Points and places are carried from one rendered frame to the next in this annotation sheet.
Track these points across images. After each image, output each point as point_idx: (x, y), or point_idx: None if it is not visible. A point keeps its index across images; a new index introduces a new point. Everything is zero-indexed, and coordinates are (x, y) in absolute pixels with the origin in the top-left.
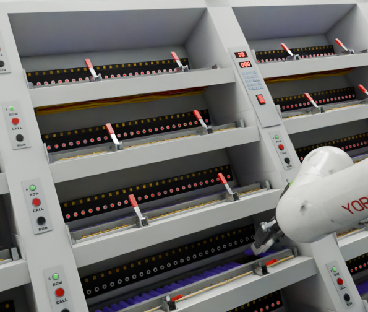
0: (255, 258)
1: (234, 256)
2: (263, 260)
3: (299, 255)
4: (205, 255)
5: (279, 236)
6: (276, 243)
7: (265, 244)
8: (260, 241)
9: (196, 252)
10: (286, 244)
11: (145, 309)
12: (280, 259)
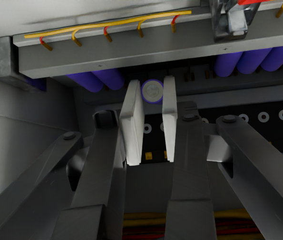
0: (127, 73)
1: (190, 90)
2: (164, 45)
3: None
4: (270, 108)
5: (96, 142)
6: (52, 103)
7: (175, 112)
8: (268, 143)
9: None
10: (27, 95)
11: None
12: (79, 40)
